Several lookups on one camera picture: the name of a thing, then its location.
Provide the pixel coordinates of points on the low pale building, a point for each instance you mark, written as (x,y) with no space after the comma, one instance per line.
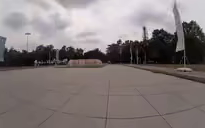
(85,62)

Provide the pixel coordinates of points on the grey paved slab plaza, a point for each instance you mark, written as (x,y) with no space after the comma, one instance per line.
(90,96)

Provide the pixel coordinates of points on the row of trees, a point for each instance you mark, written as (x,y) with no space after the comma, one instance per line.
(163,46)

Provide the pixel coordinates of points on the dark raised kerb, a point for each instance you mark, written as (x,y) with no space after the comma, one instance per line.
(176,75)

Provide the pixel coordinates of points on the tall pale banner flag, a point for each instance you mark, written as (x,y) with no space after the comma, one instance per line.
(179,33)

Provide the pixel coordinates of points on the grey paved side strip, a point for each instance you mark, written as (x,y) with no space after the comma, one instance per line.
(200,75)

